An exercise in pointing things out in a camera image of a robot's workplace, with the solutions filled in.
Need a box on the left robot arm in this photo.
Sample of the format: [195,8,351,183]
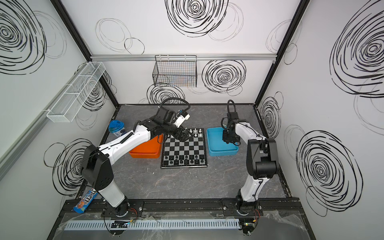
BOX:
[81,107,193,216]

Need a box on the white cable duct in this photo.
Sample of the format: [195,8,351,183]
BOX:
[64,219,241,231]

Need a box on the orange tray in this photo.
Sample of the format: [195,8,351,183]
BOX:
[129,135,164,159]

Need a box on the candy packet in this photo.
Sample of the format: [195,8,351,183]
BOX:
[73,188,98,214]

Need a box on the white wire shelf basket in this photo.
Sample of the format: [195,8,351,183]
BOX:
[47,62,106,123]

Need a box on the black wire basket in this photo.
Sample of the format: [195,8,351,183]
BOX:
[152,55,198,88]

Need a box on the chess board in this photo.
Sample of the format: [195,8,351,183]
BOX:
[161,129,208,169]

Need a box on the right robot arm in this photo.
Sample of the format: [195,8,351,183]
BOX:
[222,112,280,214]

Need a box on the blue tray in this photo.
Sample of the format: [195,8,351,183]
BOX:
[207,127,239,157]

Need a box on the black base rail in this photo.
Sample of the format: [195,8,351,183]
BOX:
[61,197,304,214]

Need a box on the blue lidded cup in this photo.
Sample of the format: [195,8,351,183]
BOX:
[108,120,126,138]

